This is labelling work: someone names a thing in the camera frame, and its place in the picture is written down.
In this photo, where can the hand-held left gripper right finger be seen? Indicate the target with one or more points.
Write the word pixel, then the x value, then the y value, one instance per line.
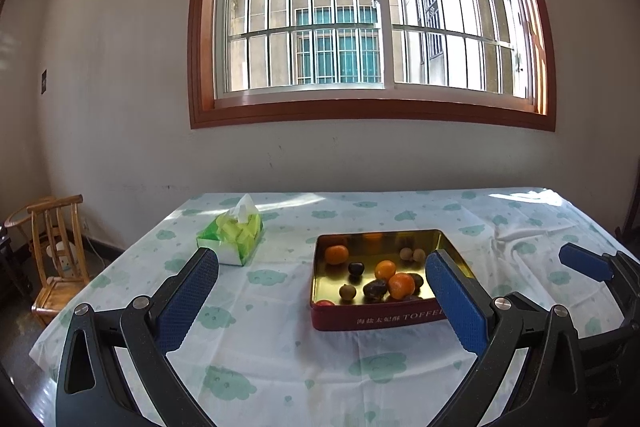
pixel 455 302

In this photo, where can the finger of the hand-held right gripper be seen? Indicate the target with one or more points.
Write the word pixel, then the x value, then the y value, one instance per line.
pixel 525 299
pixel 585 262

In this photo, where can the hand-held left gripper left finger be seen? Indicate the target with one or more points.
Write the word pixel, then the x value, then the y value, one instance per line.
pixel 187 297

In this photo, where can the smooth dark passion fruit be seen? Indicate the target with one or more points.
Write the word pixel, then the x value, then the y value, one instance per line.
pixel 418 281

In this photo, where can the medium orange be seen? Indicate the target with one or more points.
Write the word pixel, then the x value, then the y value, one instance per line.
pixel 401 286

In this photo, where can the brown longan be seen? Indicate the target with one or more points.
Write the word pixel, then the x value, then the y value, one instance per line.
pixel 405 253
pixel 347 292
pixel 419 256

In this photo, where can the small orange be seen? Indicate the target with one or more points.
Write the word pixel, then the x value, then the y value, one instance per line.
pixel 385 270

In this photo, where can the wrinkled dark passion fruit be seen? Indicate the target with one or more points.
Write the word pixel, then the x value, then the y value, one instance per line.
pixel 374 290

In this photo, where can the dark plum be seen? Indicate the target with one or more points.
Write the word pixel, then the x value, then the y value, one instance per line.
pixel 356 269

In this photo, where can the red tin box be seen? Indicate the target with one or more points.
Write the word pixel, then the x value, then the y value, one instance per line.
pixel 340 319

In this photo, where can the large orange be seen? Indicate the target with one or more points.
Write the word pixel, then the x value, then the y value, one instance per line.
pixel 336 254

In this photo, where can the red tomato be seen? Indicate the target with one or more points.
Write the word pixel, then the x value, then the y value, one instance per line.
pixel 325 303

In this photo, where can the green tissue box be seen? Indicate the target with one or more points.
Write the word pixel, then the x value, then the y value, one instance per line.
pixel 235 252

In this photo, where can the cloud print tablecloth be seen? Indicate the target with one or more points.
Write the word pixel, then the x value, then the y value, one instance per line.
pixel 275 357

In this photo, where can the small wooden chair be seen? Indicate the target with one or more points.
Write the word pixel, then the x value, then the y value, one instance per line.
pixel 55 294

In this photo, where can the plush toy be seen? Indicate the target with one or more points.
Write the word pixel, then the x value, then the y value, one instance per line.
pixel 60 257

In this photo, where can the dark wall plate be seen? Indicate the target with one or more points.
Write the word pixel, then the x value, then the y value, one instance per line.
pixel 43 82

